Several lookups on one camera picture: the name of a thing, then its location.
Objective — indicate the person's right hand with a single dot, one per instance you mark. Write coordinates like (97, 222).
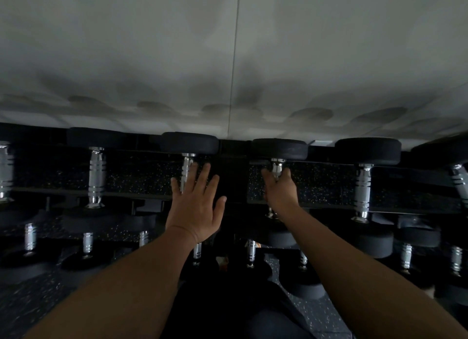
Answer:
(282, 196)

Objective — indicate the person's right forearm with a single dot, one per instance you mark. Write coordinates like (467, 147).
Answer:
(351, 280)

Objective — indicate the row of small black dumbbells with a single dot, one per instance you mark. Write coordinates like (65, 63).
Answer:
(87, 242)

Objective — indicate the person's left little finger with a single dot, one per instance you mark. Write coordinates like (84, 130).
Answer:
(175, 197)

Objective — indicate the person's dark trousers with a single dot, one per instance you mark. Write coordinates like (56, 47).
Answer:
(234, 309)

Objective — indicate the black metal dumbbell rack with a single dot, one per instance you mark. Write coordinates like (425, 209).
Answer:
(234, 180)

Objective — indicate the person's left thumb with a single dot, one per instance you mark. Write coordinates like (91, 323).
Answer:
(218, 210)

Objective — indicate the person's left forearm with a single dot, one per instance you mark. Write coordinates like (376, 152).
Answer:
(120, 291)

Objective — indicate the person's left middle finger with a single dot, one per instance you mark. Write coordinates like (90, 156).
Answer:
(203, 180)

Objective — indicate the row of large black dumbbells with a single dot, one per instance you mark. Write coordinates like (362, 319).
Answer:
(367, 150)

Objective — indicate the person's left hand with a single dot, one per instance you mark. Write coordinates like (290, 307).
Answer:
(192, 214)

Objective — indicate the person's right thumb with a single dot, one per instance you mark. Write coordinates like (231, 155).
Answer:
(267, 177)

